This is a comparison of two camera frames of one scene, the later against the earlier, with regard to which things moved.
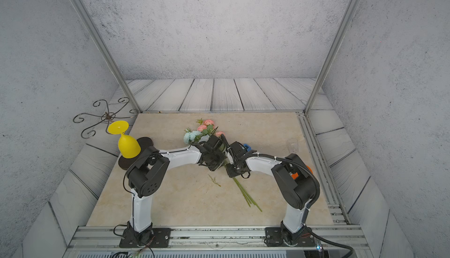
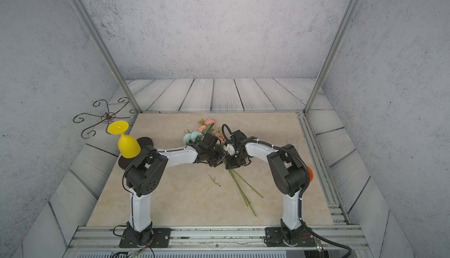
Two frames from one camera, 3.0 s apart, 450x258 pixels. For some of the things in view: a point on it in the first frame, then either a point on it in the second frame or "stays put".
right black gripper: (229, 170) -> (229, 165)
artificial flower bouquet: (202, 132) stays put
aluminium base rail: (221, 241) stays put
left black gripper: (222, 156) stays put
